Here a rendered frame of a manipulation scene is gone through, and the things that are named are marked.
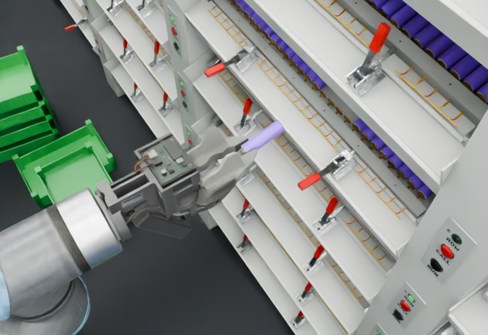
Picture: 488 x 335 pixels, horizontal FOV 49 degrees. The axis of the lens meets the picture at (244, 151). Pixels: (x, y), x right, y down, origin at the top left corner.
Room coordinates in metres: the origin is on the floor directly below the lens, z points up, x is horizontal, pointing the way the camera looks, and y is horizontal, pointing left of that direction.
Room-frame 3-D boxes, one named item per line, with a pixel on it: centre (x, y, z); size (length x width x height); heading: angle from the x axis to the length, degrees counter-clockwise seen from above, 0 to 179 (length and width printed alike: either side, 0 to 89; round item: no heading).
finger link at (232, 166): (0.38, 0.02, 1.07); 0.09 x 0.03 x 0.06; 119
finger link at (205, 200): (0.35, 0.05, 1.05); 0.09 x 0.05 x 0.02; 119
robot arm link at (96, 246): (0.30, 0.19, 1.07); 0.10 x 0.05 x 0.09; 34
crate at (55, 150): (1.05, 0.64, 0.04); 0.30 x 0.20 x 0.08; 124
